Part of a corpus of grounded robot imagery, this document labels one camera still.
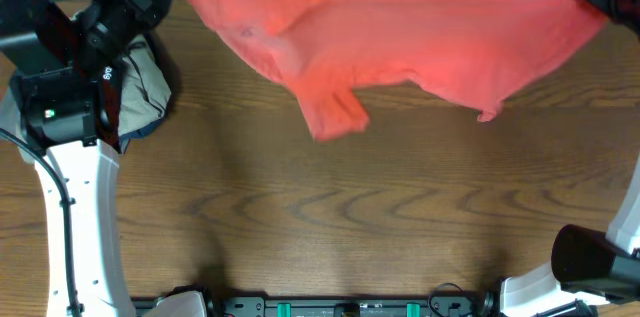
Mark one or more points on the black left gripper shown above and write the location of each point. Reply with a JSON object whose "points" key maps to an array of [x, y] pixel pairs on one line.
{"points": [[128, 0]]}

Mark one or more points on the red soccer t-shirt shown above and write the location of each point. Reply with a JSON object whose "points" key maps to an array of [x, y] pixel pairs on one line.
{"points": [[474, 53]]}

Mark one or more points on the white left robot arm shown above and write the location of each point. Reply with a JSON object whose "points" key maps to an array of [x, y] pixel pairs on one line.
{"points": [[78, 183]]}

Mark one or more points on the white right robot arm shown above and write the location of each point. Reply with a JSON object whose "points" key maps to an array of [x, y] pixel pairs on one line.
{"points": [[588, 268]]}

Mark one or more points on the black polo shirt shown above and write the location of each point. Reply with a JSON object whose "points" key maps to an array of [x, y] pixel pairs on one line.
{"points": [[110, 91]]}

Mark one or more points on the khaki folded shirt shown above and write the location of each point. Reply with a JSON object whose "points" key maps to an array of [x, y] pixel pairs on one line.
{"points": [[142, 87]]}

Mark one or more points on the navy blue folded garment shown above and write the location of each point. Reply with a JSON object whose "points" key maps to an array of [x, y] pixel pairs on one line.
{"points": [[140, 133]]}

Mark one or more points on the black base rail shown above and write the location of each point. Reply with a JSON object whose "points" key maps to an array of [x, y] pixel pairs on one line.
{"points": [[446, 305]]}

